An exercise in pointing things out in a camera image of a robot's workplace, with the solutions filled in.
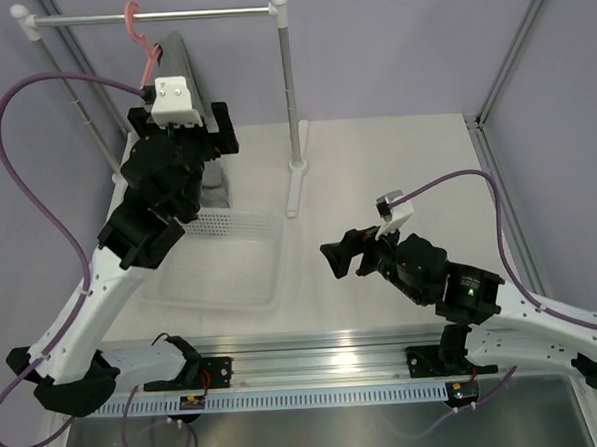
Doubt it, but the white plastic basket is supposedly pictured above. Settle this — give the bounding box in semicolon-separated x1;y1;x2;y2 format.
141;208;285;313

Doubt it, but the aluminium frame post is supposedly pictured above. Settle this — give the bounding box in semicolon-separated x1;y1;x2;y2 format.
34;0;128;139
474;0;548;129

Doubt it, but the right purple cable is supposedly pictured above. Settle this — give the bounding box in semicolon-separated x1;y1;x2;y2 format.
385;163;597;348

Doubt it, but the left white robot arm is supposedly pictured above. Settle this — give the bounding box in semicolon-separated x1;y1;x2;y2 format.
6;101;240;417

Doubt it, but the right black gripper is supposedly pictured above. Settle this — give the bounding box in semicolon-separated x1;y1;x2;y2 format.
319;215;428;310

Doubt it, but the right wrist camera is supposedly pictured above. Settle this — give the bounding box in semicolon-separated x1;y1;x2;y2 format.
375;190;414;239

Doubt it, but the white clothes rack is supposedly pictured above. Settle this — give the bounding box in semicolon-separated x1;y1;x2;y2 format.
10;0;309;219

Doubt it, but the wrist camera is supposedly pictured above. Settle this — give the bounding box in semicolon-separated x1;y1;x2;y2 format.
150;75;203;129
375;190;414;239

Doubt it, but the pink plastic hanger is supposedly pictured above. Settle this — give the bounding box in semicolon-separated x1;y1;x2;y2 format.
123;1;162;87

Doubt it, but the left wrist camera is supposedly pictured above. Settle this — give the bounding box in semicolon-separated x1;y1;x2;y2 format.
150;75;203;129

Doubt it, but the aluminium mounting rail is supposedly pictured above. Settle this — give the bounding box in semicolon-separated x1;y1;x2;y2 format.
138;322;501;394

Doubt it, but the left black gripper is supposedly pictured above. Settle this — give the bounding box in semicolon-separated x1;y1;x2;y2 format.
128;102;239;219

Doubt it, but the left aluminium frame post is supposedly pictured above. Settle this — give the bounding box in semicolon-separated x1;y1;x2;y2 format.
34;0;128;139

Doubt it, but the white slotted cable duct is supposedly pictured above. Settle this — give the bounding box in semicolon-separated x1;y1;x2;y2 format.
94;382;449;418

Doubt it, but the grey t shirt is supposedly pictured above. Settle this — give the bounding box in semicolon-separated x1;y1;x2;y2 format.
157;31;230;209

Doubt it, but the right aluminium frame post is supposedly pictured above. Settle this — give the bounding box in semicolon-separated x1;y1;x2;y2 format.
474;0;548;129

